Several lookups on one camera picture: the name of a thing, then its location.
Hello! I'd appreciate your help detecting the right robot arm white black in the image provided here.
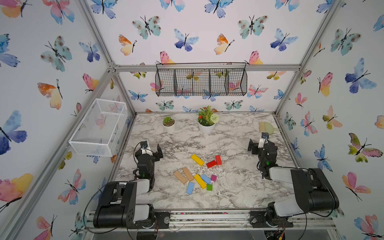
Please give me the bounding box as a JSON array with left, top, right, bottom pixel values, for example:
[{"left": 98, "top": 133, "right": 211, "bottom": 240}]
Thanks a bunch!
[{"left": 248, "top": 138, "right": 340, "bottom": 228}]

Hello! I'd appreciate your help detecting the yellow block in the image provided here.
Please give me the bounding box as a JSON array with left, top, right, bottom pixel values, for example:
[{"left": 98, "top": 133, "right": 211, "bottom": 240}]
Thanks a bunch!
[
  {"left": 191, "top": 155, "right": 205, "bottom": 166},
  {"left": 194, "top": 174, "right": 207, "bottom": 189}
]

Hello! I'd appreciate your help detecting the small green potted plant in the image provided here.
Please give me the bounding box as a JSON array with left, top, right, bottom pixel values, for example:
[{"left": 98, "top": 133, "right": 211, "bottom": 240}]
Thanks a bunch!
[{"left": 163, "top": 117, "right": 176, "bottom": 133}]

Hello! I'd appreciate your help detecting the white mesh wall basket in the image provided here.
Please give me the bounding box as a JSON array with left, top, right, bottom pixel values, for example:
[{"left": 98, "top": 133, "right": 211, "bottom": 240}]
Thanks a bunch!
[{"left": 69, "top": 99, "right": 128, "bottom": 157}]

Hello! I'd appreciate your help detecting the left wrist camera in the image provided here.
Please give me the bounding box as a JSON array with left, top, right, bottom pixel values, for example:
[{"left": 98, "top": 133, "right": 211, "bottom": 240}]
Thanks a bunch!
[{"left": 140, "top": 141, "right": 149, "bottom": 150}]

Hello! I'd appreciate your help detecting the natural wood block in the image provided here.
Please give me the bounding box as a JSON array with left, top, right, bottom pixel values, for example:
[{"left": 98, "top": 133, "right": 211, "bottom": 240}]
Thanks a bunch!
[
  {"left": 182, "top": 167, "right": 194, "bottom": 182},
  {"left": 174, "top": 171, "right": 188, "bottom": 185}
]

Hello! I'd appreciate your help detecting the light blue block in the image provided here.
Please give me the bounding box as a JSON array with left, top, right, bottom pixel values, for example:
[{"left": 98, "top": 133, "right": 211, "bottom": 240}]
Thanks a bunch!
[
  {"left": 186, "top": 182, "right": 195, "bottom": 195},
  {"left": 201, "top": 174, "right": 212, "bottom": 184}
]

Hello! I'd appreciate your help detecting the red block long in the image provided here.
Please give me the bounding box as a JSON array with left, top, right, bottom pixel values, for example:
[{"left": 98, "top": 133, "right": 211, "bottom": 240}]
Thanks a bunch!
[{"left": 207, "top": 161, "right": 217, "bottom": 169}]

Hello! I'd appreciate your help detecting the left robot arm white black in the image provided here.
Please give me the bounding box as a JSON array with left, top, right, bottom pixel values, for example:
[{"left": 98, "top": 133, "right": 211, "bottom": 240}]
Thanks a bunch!
[{"left": 93, "top": 142, "right": 164, "bottom": 229}]

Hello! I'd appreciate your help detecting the red block short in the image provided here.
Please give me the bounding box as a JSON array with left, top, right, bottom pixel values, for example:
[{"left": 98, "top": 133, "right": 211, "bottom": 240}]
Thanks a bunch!
[{"left": 215, "top": 155, "right": 222, "bottom": 166}]

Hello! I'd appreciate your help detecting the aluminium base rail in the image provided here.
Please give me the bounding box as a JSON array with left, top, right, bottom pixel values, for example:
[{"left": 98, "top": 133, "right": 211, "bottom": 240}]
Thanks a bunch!
[{"left": 85, "top": 208, "right": 337, "bottom": 232}]

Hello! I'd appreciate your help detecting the flowering potted plant white pot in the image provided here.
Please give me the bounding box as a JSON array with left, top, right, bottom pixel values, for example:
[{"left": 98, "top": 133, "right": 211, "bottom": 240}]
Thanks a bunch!
[{"left": 198, "top": 106, "right": 220, "bottom": 135}]

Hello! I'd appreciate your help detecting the black wire wall basket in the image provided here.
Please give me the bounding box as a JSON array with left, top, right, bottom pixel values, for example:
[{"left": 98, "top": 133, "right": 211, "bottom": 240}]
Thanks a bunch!
[{"left": 153, "top": 63, "right": 248, "bottom": 97}]

